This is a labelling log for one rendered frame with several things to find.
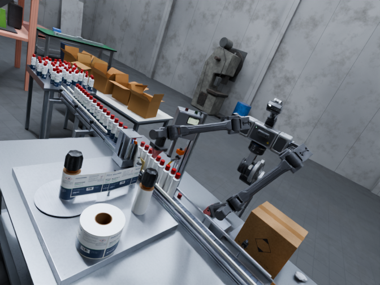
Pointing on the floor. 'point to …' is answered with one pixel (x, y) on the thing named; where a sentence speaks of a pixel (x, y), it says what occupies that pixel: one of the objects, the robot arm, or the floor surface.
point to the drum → (242, 109)
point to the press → (217, 77)
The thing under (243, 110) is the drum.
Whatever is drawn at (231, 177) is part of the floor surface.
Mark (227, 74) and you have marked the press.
